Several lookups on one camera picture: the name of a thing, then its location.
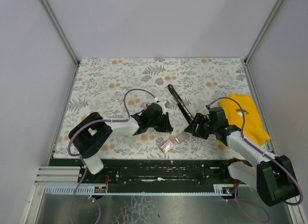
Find floral patterned table mat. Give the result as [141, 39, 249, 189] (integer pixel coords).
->
[52, 57, 270, 160]

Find aluminium frame post left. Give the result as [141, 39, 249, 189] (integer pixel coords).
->
[39, 0, 80, 66]

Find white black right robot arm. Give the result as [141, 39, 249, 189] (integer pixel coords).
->
[185, 111, 303, 206]

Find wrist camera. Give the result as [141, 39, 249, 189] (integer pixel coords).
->
[209, 107, 228, 125]
[154, 97, 167, 115]

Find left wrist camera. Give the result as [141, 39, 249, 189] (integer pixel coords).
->
[154, 97, 167, 115]

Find red white staple box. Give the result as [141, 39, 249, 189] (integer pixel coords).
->
[160, 140, 174, 153]

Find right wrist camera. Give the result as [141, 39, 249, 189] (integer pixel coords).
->
[209, 107, 228, 125]

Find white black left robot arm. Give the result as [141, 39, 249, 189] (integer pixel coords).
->
[68, 101, 173, 175]

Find aluminium frame post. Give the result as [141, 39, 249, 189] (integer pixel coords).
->
[244, 0, 285, 65]
[39, 0, 80, 66]

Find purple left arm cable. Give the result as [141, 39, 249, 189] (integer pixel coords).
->
[67, 89, 159, 224]

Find white slotted cable duct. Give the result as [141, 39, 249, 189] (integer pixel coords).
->
[45, 184, 234, 197]

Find yellow Snoopy cloth pouch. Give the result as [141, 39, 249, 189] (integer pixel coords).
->
[219, 94, 270, 146]

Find aluminium frame post right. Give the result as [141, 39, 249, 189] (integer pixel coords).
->
[244, 0, 285, 65]

